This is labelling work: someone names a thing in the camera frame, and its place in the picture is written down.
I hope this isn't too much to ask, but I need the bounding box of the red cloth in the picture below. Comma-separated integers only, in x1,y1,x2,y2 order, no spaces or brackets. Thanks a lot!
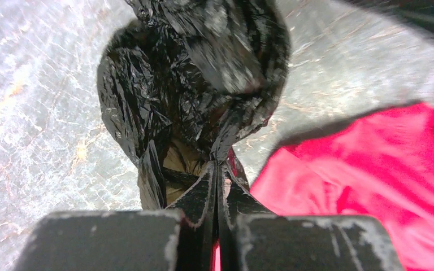
211,102,434,271

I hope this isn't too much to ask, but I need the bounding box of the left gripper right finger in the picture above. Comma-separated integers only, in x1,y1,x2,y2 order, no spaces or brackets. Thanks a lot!
218,164,403,270

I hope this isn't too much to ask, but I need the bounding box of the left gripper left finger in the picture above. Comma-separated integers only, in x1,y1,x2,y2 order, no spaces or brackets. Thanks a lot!
15,162,217,271

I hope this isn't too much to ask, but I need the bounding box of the black trash bag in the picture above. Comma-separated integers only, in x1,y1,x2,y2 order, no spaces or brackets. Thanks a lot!
97,1,291,210

